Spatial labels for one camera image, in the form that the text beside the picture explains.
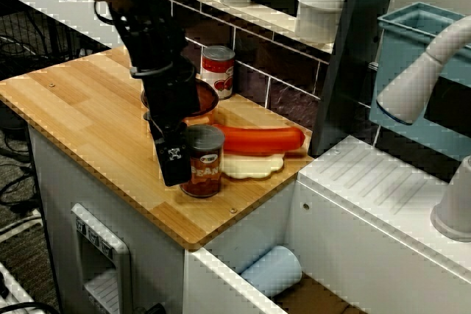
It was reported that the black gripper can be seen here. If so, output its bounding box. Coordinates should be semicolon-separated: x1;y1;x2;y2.
132;60;199;187

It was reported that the brown beans can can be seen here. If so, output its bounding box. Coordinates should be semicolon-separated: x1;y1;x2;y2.
180;125;225;199

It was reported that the orange toy pot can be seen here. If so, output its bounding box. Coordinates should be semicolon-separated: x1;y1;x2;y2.
183;106;217;126

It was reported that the brown lid yellow knob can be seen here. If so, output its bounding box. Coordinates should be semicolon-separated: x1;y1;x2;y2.
141;78;220;118

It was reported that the red toy sausage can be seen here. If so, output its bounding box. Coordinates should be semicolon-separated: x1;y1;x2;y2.
213;125;305;154

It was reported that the cream flower-shaped plate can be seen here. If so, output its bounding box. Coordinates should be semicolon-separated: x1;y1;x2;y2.
220;151;286;179

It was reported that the red white tomato can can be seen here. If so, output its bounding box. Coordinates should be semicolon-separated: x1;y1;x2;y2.
201;45;236;101

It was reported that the white kitchen cabinet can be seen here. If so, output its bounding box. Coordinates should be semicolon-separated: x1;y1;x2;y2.
27;122;187;314

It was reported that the light blue plastic cup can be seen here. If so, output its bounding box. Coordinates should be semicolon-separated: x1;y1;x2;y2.
241;246;303;299

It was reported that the white tiled shelf ledge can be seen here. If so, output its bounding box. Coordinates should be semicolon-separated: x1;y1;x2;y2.
156;0;336;54

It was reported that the white toy sink unit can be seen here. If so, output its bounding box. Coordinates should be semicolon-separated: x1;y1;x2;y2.
183;135;471;314

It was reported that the large white lidded jar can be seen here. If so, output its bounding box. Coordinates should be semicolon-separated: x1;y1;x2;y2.
295;0;348;43

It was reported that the grey toy faucet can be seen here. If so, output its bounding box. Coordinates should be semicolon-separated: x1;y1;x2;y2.
375;14;471;243

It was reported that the teal plastic bin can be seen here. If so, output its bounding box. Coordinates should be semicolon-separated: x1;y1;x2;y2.
369;1;471;163

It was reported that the white power cable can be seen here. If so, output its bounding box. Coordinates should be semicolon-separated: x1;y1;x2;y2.
0;209;43;243

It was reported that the black wire mesh basket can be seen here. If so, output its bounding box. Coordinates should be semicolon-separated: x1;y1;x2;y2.
0;0;111;72

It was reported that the black cable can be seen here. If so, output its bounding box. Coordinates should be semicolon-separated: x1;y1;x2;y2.
0;301;60;314

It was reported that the aluminium frame rail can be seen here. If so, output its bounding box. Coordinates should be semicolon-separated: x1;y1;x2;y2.
0;260;36;314

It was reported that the dark grey shelf post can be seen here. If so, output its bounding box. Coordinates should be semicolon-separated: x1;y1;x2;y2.
311;0;401;157

